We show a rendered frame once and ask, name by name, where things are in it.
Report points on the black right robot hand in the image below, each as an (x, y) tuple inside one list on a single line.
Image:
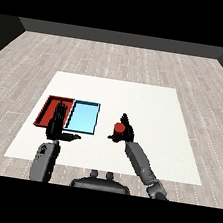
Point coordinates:
[(128, 131)]

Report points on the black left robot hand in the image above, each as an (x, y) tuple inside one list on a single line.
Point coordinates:
[(54, 127)]

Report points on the red can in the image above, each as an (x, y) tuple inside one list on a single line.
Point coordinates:
[(119, 128)]

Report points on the red open box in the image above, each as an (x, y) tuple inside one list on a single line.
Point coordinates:
[(48, 111)]

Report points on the light blue open box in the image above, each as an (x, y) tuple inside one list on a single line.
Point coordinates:
[(83, 117)]

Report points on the dark grey robot body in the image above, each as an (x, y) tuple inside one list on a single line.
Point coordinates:
[(100, 183)]

